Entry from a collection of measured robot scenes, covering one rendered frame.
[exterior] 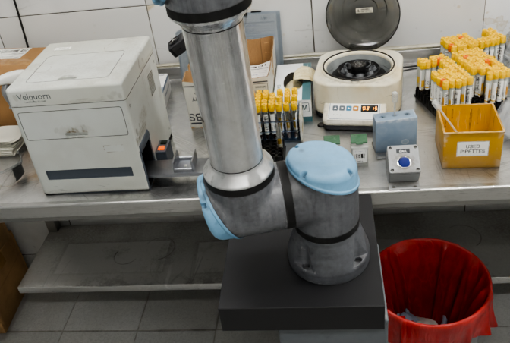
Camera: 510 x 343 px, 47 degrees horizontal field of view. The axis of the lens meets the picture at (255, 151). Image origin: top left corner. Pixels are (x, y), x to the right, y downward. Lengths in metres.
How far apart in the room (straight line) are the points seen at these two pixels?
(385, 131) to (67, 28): 1.12
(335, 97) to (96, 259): 1.14
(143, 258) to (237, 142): 1.39
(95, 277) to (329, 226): 1.36
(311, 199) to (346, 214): 0.07
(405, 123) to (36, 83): 0.87
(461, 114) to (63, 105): 0.95
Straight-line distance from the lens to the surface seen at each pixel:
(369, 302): 1.04
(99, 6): 1.98
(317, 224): 0.98
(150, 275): 2.14
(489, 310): 1.76
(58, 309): 2.55
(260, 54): 1.86
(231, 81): 0.81
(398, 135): 1.46
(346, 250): 1.03
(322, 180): 0.92
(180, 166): 1.46
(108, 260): 2.26
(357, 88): 1.58
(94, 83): 1.35
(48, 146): 1.47
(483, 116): 1.54
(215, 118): 0.84
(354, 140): 1.42
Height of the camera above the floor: 1.70
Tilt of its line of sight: 33 degrees down
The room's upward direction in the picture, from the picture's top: 8 degrees counter-clockwise
